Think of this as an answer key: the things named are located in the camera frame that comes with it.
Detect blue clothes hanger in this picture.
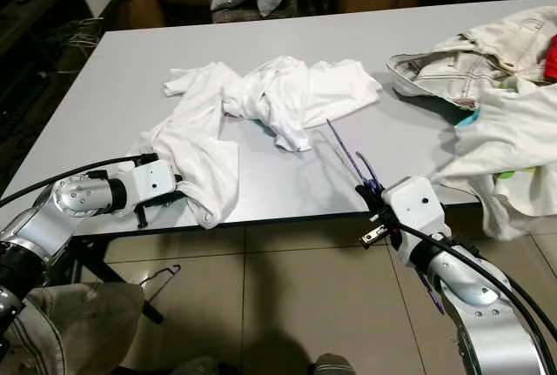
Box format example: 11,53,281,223
325,118,446,315

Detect white t-shirt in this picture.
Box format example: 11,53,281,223
220,55,384,153
131,62,245,230

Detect red garment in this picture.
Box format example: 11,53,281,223
542,34,557,82

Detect large grey table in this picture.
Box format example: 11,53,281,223
0,0,557,324

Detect small teal object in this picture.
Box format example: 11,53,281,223
453,105,481,129

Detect beige garment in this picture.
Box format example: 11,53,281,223
19,282,151,375

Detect white polo shirt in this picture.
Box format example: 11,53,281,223
426,75,557,241

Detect beige jeans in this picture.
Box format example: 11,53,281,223
386,5,557,113

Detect dark low cabinet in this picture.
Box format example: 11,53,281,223
0,0,84,54

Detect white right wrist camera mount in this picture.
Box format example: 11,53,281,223
381,175,453,250

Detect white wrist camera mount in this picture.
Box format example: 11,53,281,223
381,175,453,250
124,162,179,211

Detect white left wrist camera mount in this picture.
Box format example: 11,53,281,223
124,162,179,211

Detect black wire hanger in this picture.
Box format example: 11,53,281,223
138,264,184,306

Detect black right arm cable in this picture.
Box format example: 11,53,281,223
396,223,557,341

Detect tangled white cables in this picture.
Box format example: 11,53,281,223
63,17,105,54

